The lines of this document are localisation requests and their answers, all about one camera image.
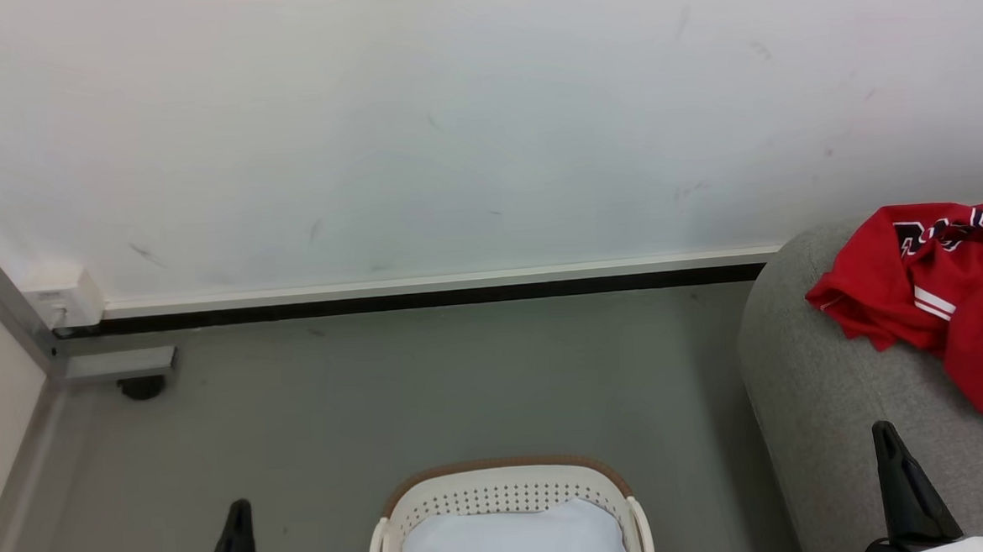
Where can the red sports jersey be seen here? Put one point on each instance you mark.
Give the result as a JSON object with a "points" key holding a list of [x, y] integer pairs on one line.
{"points": [[964, 310]]}

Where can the black round frame foot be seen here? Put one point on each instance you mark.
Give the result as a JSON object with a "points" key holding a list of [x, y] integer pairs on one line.
{"points": [[141, 388]]}

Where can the grey fabric sofa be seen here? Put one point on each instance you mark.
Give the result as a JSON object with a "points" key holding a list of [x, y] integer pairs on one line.
{"points": [[836, 426]]}

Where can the aluminium frame profile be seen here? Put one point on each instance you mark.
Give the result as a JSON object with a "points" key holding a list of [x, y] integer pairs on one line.
{"points": [[0, 297]]}

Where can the white wall socket box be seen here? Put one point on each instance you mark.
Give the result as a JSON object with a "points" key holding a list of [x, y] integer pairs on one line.
{"points": [[68, 300]]}

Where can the white garment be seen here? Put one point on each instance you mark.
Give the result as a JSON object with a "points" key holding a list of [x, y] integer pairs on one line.
{"points": [[514, 548]]}

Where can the cream plastic laundry basket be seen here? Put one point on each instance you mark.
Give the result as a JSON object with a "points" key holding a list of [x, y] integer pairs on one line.
{"points": [[502, 486]]}

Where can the black baseboard strip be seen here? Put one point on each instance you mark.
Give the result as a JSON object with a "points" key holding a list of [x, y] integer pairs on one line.
{"points": [[291, 310]]}

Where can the white wall trim strip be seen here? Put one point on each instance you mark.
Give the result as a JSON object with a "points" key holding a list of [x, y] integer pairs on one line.
{"points": [[374, 286]]}

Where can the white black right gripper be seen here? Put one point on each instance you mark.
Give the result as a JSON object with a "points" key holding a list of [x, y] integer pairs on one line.
{"points": [[952, 546]]}

